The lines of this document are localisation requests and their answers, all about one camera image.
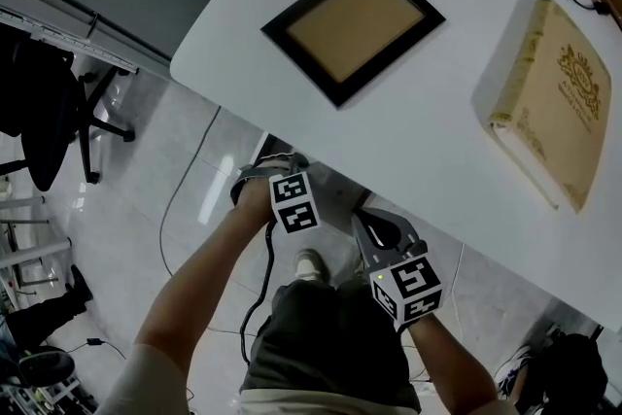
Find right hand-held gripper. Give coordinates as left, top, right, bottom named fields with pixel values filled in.
left=351, top=206, right=445, bottom=333

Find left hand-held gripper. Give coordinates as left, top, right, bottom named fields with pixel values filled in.
left=229, top=152, right=323, bottom=235

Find person's right forearm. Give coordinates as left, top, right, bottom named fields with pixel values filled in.
left=406, top=313, right=504, bottom=415

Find person's left forearm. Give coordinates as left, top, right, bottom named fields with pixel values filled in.
left=134, top=179, right=279, bottom=356

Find person's white shoe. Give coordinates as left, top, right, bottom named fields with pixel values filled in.
left=293, top=248, right=332, bottom=286

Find person's dark shorts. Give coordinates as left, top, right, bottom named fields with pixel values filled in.
left=239, top=277, right=423, bottom=414

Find black backpack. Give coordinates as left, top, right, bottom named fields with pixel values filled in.
left=527, top=332, right=609, bottom=415

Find beige hardcover book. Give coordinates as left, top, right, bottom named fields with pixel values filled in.
left=470, top=0, right=612, bottom=215

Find person's light shirt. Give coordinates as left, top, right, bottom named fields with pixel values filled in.
left=94, top=343, right=520, bottom=415

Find black swivel office chair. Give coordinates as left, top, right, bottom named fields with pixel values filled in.
left=0, top=26, right=138, bottom=193

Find white floor cable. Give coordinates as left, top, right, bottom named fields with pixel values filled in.
left=449, top=241, right=468, bottom=342

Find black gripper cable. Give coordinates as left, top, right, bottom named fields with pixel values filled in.
left=238, top=221, right=279, bottom=365

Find grey floor cable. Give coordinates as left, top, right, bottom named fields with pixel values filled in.
left=158, top=106, right=223, bottom=279

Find black picture frame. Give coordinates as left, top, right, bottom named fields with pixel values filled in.
left=259, top=0, right=447, bottom=110

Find white tube frame rack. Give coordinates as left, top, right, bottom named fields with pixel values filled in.
left=0, top=193, right=74, bottom=303

